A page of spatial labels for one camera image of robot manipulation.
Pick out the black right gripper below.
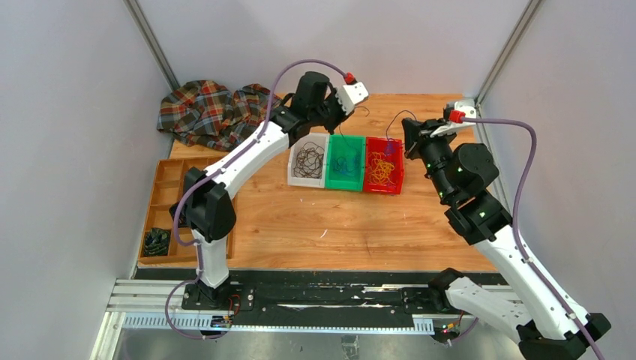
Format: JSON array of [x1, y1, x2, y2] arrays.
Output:
[[400, 117, 456, 201]]

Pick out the yellow cable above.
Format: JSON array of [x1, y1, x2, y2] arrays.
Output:
[[367, 151, 398, 188]]

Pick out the dark cables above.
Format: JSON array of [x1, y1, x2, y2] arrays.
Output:
[[292, 141, 326, 180]]

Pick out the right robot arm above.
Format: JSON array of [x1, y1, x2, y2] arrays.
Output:
[[401, 112, 611, 359]]

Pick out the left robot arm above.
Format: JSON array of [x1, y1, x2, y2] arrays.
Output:
[[171, 71, 369, 310]]

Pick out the red plastic bin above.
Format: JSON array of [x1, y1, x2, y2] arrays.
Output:
[[362, 136, 404, 195]]

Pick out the green plastic bin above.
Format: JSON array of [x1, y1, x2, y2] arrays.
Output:
[[325, 135, 366, 192]]

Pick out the white plastic bin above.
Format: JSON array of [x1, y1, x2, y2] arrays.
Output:
[[287, 133, 330, 188]]

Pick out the plaid cloth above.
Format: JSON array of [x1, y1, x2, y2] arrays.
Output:
[[156, 80, 270, 152]]

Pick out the wooden compartment tray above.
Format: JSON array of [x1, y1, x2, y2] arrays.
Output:
[[137, 157, 220, 267]]

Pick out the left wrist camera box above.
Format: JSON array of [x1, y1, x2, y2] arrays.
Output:
[[336, 82, 369, 115]]

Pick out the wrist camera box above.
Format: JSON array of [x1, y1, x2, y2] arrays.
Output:
[[336, 82, 369, 115], [430, 99, 477, 137]]

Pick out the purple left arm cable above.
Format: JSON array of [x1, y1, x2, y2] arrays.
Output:
[[163, 59, 356, 341]]

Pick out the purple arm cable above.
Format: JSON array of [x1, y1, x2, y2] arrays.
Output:
[[462, 117, 606, 360], [163, 59, 356, 341]]

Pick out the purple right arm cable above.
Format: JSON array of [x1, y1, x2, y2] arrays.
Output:
[[462, 117, 606, 360]]

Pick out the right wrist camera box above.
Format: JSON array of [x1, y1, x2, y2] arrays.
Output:
[[430, 99, 477, 137]]

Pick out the right aluminium frame post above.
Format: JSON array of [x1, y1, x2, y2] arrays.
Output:
[[474, 0, 544, 107]]

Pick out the aluminium frame post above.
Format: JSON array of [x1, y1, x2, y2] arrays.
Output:
[[474, 0, 544, 107], [123, 0, 180, 90]]

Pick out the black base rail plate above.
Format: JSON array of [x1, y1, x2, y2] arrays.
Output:
[[134, 268, 473, 334]]

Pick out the left aluminium frame post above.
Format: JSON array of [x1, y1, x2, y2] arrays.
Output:
[[123, 0, 180, 90]]

